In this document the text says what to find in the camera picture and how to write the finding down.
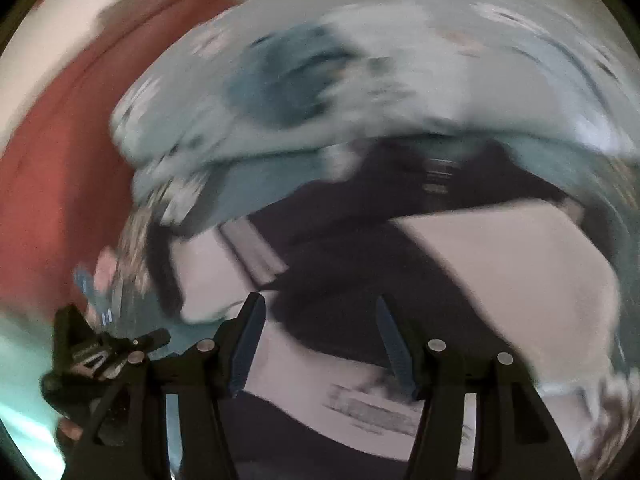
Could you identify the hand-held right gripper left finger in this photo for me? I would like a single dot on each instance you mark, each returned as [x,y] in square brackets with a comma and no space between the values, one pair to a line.
[247,347]

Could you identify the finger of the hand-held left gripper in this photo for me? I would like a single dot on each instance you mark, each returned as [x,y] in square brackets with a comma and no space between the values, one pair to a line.
[95,296]

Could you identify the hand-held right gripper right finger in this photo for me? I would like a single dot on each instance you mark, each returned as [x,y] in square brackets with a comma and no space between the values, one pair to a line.
[396,347]

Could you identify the black and white garment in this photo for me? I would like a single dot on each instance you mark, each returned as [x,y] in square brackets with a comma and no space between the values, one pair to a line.
[345,270]

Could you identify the red cloth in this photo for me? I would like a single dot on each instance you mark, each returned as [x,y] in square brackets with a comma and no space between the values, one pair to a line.
[55,170]

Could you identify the light blue printed blanket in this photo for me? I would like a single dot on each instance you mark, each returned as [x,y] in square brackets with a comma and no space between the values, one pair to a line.
[430,85]

